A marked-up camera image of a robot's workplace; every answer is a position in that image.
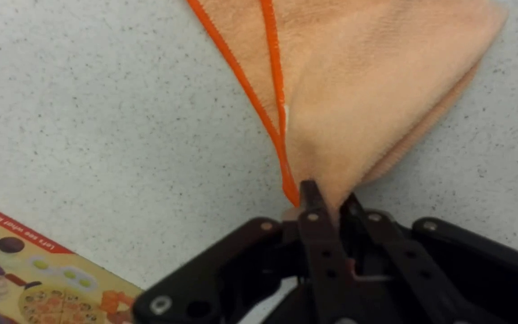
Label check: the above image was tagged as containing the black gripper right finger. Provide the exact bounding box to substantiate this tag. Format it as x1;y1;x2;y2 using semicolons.
339;191;518;324

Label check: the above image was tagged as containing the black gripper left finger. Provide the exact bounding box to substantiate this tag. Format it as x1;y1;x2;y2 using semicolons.
132;178;360;324

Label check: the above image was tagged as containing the orange microfiber cloth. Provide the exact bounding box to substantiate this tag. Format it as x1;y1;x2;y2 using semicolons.
186;0;511;219

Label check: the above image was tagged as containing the blue play food box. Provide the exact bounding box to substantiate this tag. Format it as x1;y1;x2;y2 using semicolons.
0;194;146;324

